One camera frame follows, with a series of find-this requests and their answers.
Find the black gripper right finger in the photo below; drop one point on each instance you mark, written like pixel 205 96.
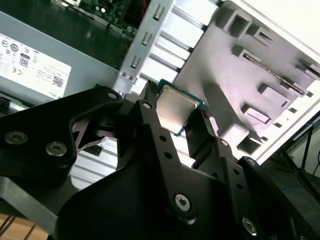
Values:
pixel 225 160

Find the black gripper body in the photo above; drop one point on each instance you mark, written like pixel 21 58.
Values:
pixel 120 207

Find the silver CPU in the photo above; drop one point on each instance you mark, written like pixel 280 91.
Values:
pixel 175 107

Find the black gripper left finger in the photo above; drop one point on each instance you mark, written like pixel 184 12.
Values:
pixel 50 117

